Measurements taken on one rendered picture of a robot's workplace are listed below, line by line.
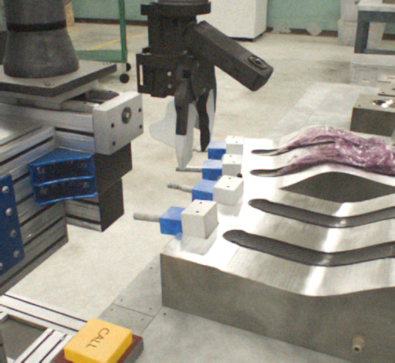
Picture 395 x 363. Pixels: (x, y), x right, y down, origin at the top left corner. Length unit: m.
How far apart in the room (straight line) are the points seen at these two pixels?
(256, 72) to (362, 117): 0.85
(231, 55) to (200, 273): 0.28
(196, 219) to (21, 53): 0.51
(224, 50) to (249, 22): 6.65
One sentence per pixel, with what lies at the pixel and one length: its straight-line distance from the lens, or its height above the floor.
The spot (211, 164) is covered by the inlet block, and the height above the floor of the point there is 0.87.
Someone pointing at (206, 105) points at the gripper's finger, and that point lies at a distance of 0.69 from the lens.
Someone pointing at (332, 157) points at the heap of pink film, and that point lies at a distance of 0.99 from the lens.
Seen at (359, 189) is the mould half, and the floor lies 0.86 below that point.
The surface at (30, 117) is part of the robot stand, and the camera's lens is 1.07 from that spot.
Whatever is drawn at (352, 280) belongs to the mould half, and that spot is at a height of 0.90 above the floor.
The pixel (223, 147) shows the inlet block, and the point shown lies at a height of 0.87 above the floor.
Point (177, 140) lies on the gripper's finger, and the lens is 0.65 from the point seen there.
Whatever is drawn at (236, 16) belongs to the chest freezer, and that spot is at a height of 0.35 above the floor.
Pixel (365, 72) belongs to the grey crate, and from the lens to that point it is 4.19.
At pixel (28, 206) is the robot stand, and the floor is 0.82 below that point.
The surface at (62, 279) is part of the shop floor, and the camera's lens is 2.22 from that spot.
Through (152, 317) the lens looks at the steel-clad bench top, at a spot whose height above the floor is 0.80.
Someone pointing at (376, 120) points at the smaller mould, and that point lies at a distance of 1.44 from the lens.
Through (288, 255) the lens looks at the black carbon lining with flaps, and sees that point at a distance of 0.72.
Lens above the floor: 1.28
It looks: 24 degrees down
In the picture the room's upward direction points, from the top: straight up
